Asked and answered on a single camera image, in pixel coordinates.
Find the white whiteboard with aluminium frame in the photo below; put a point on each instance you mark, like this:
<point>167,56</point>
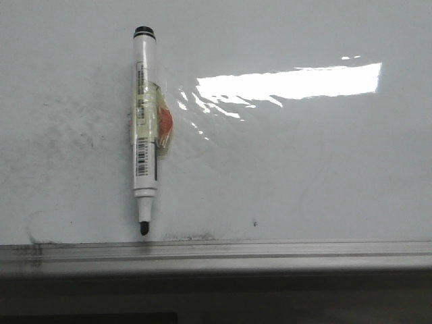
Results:
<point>301,138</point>

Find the white whiteboard marker black tip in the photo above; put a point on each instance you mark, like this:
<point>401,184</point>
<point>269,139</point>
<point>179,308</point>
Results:
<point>151,123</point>

